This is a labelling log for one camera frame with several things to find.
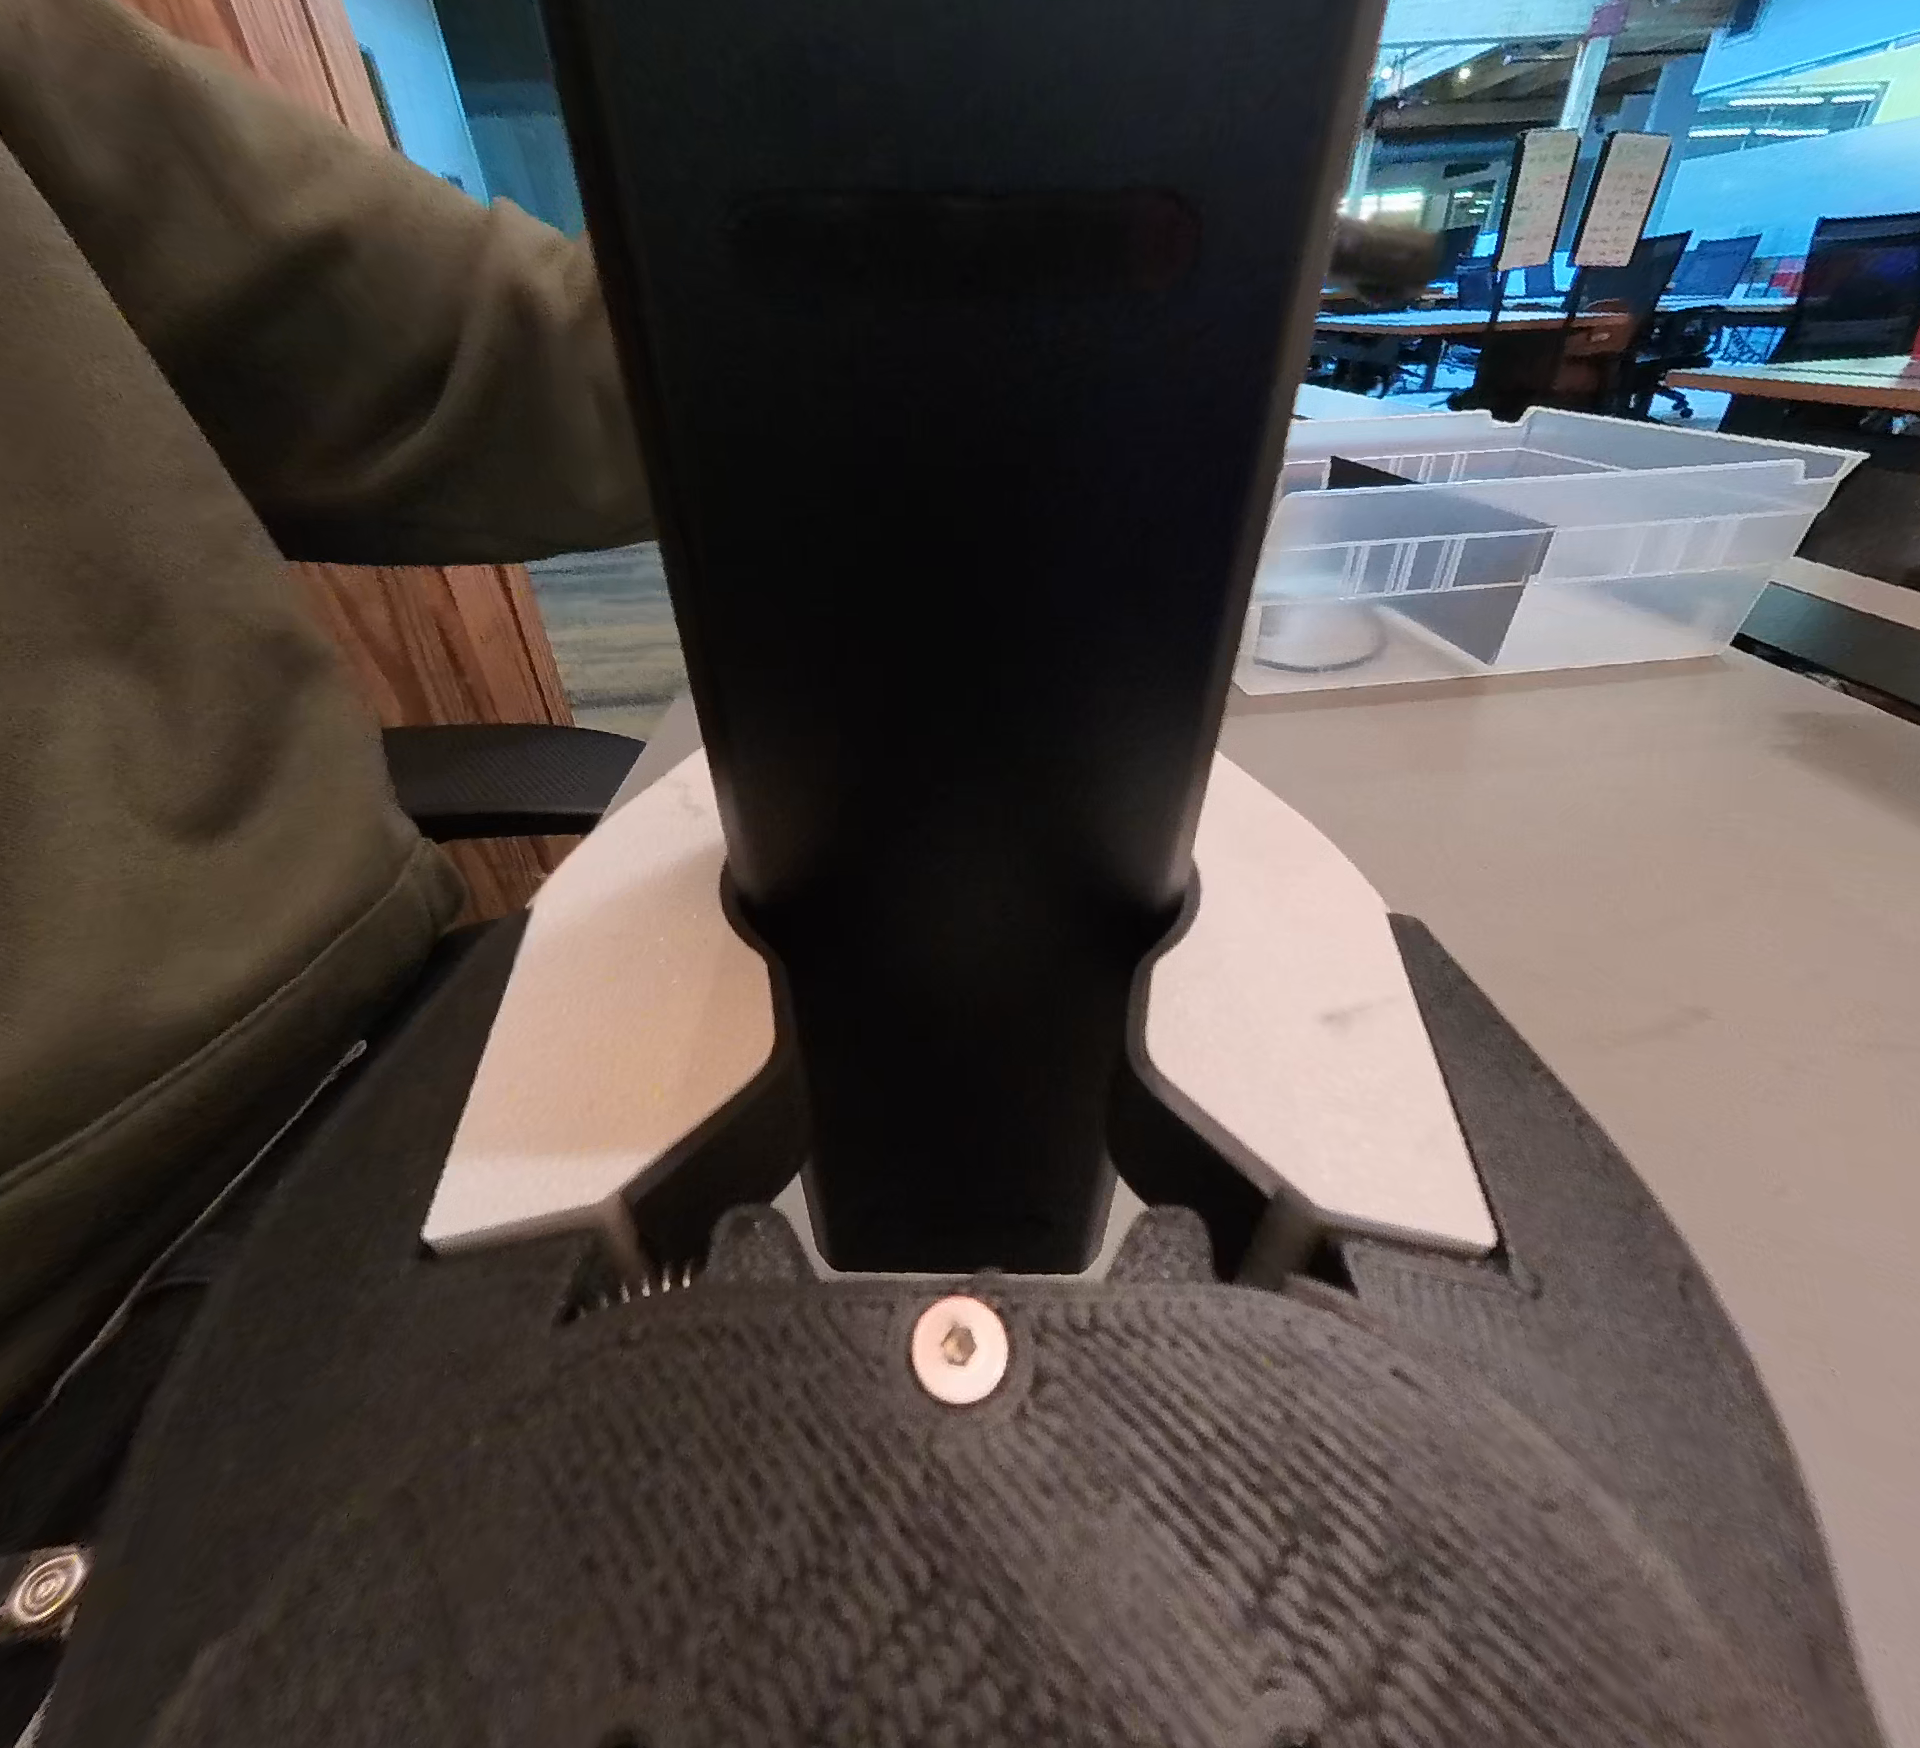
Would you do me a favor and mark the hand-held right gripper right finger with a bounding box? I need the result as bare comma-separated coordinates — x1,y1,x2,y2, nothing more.
1123,754,1503,1272

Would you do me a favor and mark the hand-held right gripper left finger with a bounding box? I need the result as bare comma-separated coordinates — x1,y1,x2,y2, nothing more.
419,743,799,1258

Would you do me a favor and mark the clear plastic organizer box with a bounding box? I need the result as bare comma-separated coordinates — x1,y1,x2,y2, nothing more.
1232,405,1870,694

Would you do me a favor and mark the black multiport USB hub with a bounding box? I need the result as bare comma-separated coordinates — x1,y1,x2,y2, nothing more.
507,0,1419,1276

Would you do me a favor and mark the person's left forearm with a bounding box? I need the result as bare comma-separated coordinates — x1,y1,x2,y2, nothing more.
0,0,662,567

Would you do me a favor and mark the grey desk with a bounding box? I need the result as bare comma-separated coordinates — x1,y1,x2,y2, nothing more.
600,577,1920,1748

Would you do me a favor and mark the black chair armrest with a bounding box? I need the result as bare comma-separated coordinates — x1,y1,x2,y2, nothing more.
382,723,647,842

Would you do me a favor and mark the person's olive jacket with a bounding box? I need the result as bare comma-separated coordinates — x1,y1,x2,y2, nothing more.
0,149,467,1419

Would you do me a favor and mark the black office chair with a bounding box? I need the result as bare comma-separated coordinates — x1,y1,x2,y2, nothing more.
1446,225,1726,422

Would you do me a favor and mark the white paper sign board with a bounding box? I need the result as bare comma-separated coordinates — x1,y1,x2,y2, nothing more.
1495,128,1582,272
1572,133,1673,270

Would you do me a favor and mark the black monitor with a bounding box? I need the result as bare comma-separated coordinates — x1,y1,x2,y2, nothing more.
1770,216,1920,364

